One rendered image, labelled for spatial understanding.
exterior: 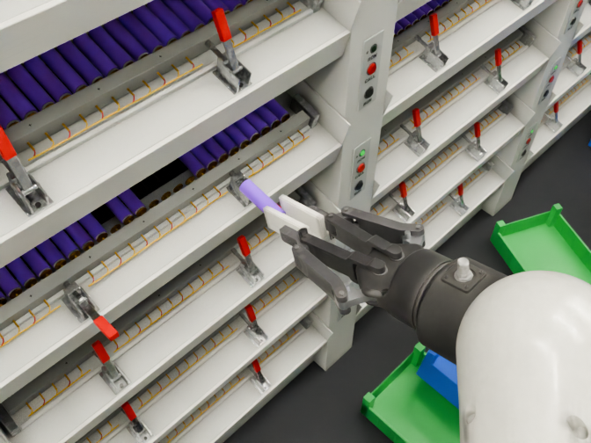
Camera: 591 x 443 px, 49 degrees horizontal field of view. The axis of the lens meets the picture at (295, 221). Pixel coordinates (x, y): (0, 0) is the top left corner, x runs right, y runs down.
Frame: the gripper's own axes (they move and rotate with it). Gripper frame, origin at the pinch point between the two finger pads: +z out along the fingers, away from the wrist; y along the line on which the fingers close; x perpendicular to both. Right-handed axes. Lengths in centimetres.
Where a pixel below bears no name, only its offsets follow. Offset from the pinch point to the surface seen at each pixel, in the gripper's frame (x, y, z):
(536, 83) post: 34, -93, 24
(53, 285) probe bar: 3.2, 23.0, 19.8
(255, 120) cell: 1.3, -13.8, 23.7
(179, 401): 46, 13, 29
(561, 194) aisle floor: 83, -115, 27
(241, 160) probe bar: 3.1, -7.2, 19.8
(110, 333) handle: 6.4, 21.7, 10.3
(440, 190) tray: 46, -60, 28
